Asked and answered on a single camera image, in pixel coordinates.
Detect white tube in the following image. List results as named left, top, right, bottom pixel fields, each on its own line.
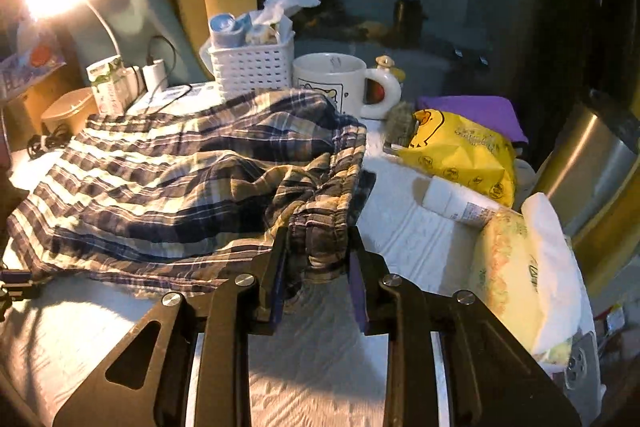
left=421, top=176, right=502, bottom=228

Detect white printed paper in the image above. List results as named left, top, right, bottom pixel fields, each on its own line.
left=125, top=83, right=221, bottom=114

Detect stainless steel thermos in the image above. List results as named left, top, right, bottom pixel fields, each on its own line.
left=534, top=89, right=640, bottom=258

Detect white charger with black cable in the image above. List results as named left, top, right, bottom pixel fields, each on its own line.
left=141, top=36, right=193, bottom=108

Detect coiled black cable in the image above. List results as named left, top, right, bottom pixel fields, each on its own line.
left=26, top=126, right=72, bottom=158

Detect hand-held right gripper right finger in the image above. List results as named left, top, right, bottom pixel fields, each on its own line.
left=348, top=226, right=584, bottom=427

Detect yellow tissue pack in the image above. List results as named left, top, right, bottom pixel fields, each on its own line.
left=469, top=192, right=597, bottom=360

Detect purple cloth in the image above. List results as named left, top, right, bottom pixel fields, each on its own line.
left=416, top=94, right=529, bottom=145

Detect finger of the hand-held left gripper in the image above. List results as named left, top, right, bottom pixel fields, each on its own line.
left=0, top=269, right=41, bottom=308

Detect smartphone in clear case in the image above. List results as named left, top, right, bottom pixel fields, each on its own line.
left=564, top=331, right=602, bottom=410

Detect orange and white snack bag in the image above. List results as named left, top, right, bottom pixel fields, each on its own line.
left=0, top=34, right=67, bottom=100

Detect brown cardboard box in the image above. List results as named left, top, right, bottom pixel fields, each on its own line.
left=5, top=67, right=88, bottom=145

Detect grey curtain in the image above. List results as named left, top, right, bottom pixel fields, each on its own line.
left=65, top=0, right=201, bottom=88

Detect white cartoon mug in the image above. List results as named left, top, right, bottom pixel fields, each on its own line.
left=292, top=53, right=402, bottom=120

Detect blue roll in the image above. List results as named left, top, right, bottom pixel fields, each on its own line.
left=209, top=12, right=252, bottom=50

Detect yellow duck print bag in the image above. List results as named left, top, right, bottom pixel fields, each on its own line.
left=395, top=108, right=517, bottom=208

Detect white textured tablecloth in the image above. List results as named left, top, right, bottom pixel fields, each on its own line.
left=0, top=82, right=603, bottom=427

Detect small yellow figurine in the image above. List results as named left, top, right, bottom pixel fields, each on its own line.
left=375, top=54, right=405, bottom=84

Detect white plastic basket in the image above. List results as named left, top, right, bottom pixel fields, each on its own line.
left=206, top=31, right=297, bottom=98

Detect small green and white carton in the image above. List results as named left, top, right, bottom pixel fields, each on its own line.
left=86, top=56, right=132, bottom=114

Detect plaid pants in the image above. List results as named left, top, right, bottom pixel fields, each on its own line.
left=6, top=88, right=377, bottom=299

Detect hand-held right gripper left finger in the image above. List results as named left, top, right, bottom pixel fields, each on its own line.
left=52, top=227, right=290, bottom=427

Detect beige lunch box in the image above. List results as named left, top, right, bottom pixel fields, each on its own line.
left=40, top=87, right=99, bottom=135

